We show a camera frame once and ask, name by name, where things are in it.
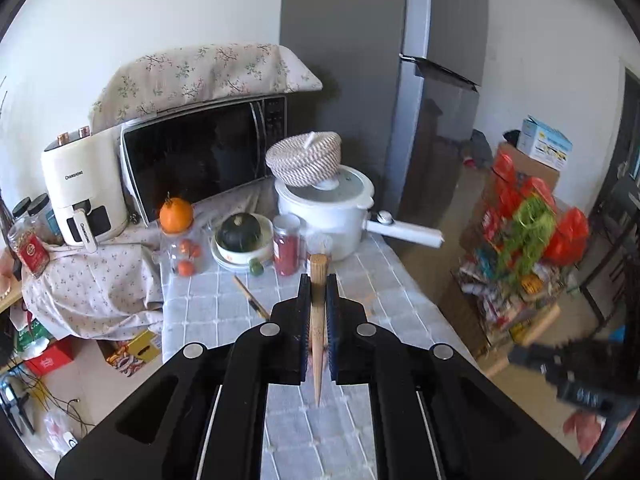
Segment floral white cloth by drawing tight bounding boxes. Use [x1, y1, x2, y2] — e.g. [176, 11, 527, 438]
[22, 243, 164, 341]

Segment small green lime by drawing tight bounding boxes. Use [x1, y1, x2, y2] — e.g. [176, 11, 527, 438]
[248, 258, 264, 276]

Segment woven rattan basket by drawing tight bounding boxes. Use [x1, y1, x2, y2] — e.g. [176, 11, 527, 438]
[266, 131, 342, 188]

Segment black microwave oven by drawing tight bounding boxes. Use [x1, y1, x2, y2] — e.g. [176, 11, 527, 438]
[120, 96, 288, 224]

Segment dark grey refrigerator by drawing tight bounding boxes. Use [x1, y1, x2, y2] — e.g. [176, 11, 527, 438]
[280, 0, 488, 226]

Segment clear jar with tomatoes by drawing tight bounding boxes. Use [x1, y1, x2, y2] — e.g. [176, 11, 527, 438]
[162, 226, 207, 278]

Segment red filled spice jar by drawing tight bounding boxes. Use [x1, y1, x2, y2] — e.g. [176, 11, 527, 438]
[272, 214, 300, 276]

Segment orange fruit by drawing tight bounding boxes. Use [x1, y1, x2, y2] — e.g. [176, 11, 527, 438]
[158, 195, 194, 235]

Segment white air fryer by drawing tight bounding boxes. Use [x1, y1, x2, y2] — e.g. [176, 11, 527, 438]
[41, 127, 129, 252]

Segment red plastic bag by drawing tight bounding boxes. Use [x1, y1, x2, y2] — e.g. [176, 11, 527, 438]
[480, 143, 589, 266]

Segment leaning wooden chopstick in holder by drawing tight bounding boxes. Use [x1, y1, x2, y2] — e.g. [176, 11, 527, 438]
[232, 275, 270, 321]

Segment red label glass jar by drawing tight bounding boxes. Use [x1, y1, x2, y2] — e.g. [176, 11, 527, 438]
[8, 218, 50, 278]

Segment floral cloth cover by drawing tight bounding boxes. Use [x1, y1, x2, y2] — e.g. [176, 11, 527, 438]
[89, 44, 323, 132]

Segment white electric cooking pot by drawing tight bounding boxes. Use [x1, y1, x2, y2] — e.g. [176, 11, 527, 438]
[274, 165, 444, 261]

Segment blue white cardboard box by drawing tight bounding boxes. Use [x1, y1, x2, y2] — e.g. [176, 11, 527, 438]
[516, 116, 573, 171]

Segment black wire storage rack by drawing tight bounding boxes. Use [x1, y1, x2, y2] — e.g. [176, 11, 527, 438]
[456, 179, 576, 361]

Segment green leafy vegetables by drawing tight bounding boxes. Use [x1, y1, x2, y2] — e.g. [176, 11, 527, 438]
[496, 194, 556, 284]

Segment wooden chopstick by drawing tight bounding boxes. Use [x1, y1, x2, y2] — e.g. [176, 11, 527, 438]
[232, 275, 270, 321]
[309, 254, 329, 405]

